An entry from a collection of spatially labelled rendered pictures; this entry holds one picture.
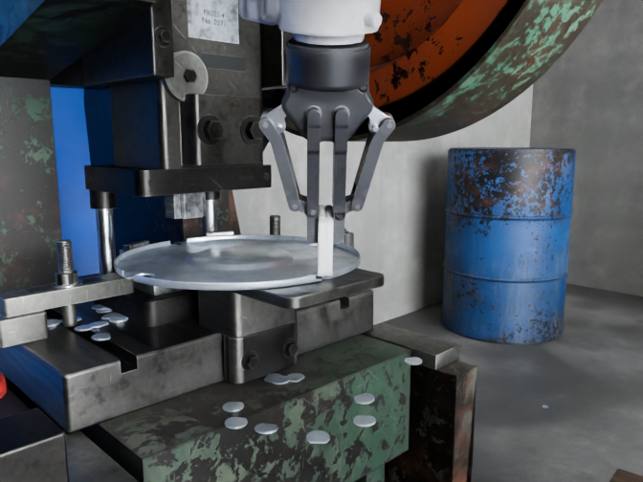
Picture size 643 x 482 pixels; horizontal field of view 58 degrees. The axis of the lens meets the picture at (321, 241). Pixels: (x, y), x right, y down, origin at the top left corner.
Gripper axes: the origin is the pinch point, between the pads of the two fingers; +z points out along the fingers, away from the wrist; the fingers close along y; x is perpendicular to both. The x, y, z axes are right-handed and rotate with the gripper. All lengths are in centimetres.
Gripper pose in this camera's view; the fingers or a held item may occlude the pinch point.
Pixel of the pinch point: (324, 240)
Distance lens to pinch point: 61.1
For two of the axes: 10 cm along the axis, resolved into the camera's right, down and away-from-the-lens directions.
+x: -0.2, -4.8, 8.8
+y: 10.0, 0.0, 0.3
